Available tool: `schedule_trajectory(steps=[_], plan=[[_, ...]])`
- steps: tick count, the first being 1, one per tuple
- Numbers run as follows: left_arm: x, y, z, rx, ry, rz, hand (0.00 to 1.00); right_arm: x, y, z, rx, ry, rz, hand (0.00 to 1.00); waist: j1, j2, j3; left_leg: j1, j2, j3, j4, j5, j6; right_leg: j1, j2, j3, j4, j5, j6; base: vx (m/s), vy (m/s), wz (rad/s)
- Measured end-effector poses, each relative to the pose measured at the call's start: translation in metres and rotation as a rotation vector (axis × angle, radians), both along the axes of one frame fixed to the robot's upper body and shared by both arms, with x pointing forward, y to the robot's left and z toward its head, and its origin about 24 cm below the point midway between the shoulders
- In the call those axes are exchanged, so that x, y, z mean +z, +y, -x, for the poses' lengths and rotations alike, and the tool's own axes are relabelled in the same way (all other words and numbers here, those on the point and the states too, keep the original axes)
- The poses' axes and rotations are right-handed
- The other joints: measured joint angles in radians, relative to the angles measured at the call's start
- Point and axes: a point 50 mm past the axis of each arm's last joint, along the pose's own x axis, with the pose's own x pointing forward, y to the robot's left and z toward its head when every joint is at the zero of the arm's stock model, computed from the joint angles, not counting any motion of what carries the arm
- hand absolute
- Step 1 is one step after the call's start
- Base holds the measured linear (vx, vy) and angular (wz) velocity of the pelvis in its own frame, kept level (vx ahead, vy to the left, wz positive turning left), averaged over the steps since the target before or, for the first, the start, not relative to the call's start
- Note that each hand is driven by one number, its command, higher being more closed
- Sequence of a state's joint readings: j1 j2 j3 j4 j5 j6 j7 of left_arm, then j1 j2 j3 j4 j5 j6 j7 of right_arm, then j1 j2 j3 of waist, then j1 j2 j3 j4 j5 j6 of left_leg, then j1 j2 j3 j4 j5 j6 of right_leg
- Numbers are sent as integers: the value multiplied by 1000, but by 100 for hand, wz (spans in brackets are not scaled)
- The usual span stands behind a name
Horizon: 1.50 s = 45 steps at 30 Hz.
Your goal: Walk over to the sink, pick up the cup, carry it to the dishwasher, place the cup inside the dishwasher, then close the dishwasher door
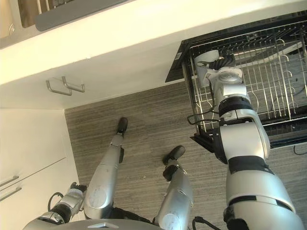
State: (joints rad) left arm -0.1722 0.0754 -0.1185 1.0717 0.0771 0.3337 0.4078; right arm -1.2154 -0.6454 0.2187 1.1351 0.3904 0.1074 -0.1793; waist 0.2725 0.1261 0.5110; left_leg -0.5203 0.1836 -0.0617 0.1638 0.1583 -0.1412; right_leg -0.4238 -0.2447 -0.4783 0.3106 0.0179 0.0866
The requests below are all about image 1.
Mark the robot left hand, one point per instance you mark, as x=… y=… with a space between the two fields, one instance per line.
x=78 y=188

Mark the light grey plastic cup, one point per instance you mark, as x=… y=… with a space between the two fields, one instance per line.
x=206 y=56

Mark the stainless steel sink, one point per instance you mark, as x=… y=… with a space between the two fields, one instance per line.
x=9 y=31

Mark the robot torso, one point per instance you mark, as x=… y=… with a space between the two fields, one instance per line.
x=84 y=225

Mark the grey slatted sink rack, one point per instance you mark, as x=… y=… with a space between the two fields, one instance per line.
x=79 y=16

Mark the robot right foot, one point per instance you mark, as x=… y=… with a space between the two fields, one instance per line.
x=175 y=153

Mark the robot left leg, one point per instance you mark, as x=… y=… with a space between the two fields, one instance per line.
x=103 y=177

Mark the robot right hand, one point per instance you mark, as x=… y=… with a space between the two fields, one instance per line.
x=225 y=62

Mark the black dishwasher body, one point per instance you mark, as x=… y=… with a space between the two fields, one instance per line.
x=176 y=64

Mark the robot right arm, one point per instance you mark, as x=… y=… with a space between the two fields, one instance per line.
x=242 y=143

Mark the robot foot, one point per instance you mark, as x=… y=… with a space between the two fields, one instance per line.
x=175 y=153
x=122 y=124

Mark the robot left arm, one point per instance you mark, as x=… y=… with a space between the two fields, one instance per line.
x=60 y=208

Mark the white sink cabinet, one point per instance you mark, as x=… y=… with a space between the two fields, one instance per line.
x=108 y=72

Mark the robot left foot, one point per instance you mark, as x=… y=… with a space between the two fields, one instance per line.
x=122 y=124

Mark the robot leg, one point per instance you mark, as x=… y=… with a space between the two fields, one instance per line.
x=103 y=177
x=176 y=196

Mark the black dishwasher door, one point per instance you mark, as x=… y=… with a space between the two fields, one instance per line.
x=285 y=134

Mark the robot right leg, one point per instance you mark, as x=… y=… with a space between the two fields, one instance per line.
x=176 y=196

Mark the white drawer cabinet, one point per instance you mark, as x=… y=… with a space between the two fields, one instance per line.
x=31 y=148

